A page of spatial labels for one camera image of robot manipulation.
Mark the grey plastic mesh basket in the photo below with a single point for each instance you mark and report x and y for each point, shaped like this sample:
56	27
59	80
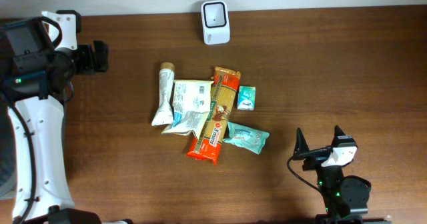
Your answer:
8	162

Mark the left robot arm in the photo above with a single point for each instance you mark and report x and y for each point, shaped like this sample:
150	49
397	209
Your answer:
39	57

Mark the white tube with cork cap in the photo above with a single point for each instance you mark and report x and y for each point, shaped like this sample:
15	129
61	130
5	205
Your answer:
164	113

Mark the white snack bag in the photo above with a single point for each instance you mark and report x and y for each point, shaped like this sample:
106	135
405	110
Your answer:
191	106

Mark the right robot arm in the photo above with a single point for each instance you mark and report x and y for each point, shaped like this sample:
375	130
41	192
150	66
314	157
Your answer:
345	197

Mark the small teal tissue pack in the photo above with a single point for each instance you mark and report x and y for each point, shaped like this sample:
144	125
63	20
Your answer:
246	98

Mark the orange spaghetti package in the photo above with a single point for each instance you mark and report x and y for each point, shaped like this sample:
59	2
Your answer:
223	94

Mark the teal wet wipes pack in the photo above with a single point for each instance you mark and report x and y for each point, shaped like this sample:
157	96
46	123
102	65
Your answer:
246	137

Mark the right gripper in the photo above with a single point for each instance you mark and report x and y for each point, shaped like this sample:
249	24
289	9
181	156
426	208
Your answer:
313	161

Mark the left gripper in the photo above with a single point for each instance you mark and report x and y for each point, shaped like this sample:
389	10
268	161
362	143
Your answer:
91	64

